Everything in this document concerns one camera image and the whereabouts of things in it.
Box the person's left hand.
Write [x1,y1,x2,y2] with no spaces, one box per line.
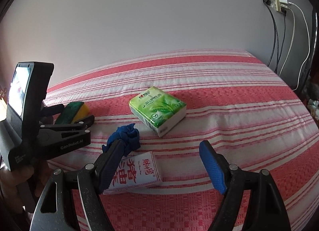
[1,161,52,214]

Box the green tissue pack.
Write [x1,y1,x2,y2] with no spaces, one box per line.
[129,86,187,137]

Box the red white striped bedsheet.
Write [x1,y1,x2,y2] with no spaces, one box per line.
[45,49,318,230]

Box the white red text box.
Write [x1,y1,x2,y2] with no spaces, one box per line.
[103,152,162,195]

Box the white charger cable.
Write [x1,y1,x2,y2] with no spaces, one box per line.
[279,1,312,92]

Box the yellow green sponge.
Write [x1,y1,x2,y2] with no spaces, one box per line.
[55,101,90,124]

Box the blue cloth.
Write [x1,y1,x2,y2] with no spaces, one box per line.
[102,123,141,157]

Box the clutter on side table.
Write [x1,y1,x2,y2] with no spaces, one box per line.
[302,79,318,124]

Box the wall power socket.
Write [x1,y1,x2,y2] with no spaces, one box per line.
[262,0,290,13]

